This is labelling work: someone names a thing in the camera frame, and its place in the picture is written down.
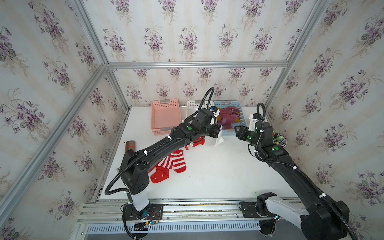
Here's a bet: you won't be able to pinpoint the blue plastic basket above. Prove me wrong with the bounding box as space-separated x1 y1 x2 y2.
213 100 249 136

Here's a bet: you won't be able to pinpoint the pink pen cup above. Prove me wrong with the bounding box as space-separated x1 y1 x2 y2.
274 133 287 147

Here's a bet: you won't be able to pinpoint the pink plastic basket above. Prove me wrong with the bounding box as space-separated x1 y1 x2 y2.
151 99 182 136

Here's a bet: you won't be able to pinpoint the red santa christmas sock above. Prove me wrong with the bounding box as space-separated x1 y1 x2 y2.
185 137 205 151

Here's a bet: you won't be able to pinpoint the purple striped sock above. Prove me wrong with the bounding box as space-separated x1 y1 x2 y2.
217 107 241 130

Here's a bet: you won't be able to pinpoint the white sock black stripes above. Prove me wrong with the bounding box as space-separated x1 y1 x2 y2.
214 125 225 148

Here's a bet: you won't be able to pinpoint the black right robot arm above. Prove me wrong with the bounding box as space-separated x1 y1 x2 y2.
235 103 358 240

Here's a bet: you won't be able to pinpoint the brown plaid glasses case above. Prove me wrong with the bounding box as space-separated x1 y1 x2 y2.
125 141 136 152

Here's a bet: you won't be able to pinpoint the white plastic basket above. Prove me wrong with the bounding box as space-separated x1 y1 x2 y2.
186 100 214 118

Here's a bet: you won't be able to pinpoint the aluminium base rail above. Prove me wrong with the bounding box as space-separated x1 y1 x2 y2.
77 198 257 224

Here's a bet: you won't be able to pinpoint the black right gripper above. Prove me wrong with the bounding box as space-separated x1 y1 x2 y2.
235 123 263 151

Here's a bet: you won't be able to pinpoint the red white striped sock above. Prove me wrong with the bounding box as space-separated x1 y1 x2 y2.
153 150 187 173

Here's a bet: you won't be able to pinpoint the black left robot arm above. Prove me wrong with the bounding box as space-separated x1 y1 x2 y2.
104 87 220 220

